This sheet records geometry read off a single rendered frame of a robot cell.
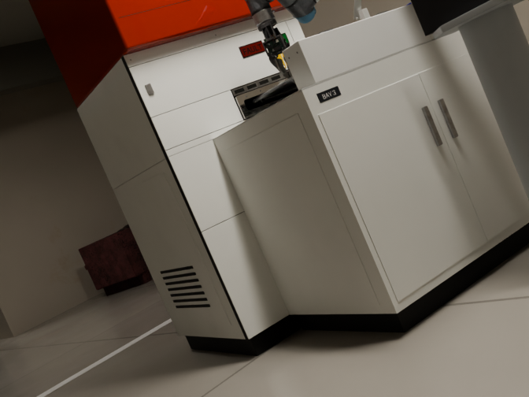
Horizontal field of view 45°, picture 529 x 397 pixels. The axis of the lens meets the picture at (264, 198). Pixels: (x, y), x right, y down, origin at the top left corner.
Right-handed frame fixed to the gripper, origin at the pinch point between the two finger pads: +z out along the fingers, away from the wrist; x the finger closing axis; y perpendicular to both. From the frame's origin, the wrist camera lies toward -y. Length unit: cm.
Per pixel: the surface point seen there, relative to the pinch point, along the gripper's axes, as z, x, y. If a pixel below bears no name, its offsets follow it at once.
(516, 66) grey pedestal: 29, 66, 39
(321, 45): -0.9, 17.6, 32.7
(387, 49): 7.3, 35.3, 14.4
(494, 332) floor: 91, 32, 61
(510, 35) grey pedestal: 20, 68, 38
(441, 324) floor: 91, 19, 42
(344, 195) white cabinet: 44, 7, 42
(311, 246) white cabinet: 58, -13, 23
